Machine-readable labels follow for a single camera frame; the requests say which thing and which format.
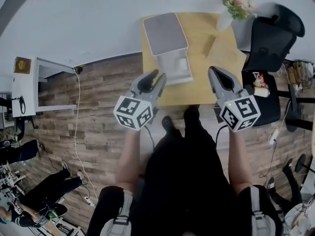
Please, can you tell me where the person's right forearm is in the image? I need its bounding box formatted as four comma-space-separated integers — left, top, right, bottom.
227, 129, 253, 197

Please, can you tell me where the pink flower bouquet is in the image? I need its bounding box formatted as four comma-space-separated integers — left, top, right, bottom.
221, 0, 258, 22

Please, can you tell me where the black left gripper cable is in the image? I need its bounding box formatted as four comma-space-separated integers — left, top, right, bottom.
143, 124, 156, 150

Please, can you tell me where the person's black clothing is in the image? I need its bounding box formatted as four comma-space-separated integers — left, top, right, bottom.
86, 118, 284, 236

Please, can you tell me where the black headrest office chair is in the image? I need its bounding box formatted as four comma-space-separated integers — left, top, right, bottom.
241, 3, 306, 128

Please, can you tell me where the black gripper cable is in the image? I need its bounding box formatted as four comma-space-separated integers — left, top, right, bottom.
143, 124, 156, 150
215, 124, 228, 148

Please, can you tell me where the red snack packet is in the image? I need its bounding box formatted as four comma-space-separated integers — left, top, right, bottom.
252, 72, 269, 89

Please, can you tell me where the grey left shoulder strap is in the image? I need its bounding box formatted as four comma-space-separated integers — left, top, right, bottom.
99, 190, 133, 236

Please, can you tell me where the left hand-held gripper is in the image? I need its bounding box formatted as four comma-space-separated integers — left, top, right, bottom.
113, 69, 168, 132

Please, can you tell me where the person's shoe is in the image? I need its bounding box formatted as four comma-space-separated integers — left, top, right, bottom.
184, 104, 201, 122
161, 115, 183, 138

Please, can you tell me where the white vase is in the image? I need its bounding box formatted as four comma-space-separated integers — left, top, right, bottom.
216, 9, 233, 32

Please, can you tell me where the white desk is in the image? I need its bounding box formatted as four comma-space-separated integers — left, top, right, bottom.
11, 56, 78, 118

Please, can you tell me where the white round object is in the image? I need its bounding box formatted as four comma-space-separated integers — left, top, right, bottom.
176, 58, 189, 70

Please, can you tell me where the person's right shoe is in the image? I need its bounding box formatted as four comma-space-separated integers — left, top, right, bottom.
184, 104, 201, 122

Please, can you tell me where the small brown box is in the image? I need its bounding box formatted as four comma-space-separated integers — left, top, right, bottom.
13, 56, 32, 75

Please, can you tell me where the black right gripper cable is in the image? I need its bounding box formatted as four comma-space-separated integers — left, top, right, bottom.
215, 124, 228, 148

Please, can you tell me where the black cable loop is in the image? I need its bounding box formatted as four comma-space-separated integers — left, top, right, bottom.
18, 95, 27, 116

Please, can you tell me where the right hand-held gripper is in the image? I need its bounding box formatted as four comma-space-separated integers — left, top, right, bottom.
207, 66, 261, 133

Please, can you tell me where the person's left forearm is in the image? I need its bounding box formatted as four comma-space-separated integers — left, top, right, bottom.
115, 129, 143, 194

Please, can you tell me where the long white cable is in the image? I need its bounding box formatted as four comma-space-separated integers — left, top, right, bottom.
73, 67, 99, 207

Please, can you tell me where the grey shoulder strap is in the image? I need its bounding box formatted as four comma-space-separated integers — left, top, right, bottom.
99, 190, 133, 236
250, 185, 278, 236

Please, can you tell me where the grey box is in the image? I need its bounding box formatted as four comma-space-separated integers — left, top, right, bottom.
142, 12, 194, 87

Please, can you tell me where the black stand base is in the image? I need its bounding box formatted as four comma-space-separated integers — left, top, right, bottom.
284, 84, 315, 133

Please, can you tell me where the tan bag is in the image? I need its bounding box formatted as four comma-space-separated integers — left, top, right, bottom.
286, 60, 314, 85

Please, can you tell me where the person's left shoe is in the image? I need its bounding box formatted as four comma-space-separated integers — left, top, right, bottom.
161, 115, 183, 138

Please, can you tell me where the grey right shoulder strap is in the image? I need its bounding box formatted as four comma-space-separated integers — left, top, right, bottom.
250, 185, 278, 236

